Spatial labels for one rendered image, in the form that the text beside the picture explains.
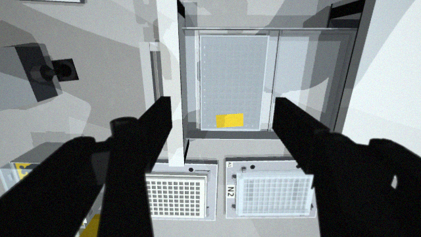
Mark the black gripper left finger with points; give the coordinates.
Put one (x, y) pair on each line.
(54, 199)

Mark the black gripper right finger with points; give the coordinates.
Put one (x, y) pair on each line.
(353, 182)

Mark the grey box with green button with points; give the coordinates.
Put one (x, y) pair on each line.
(23, 82)

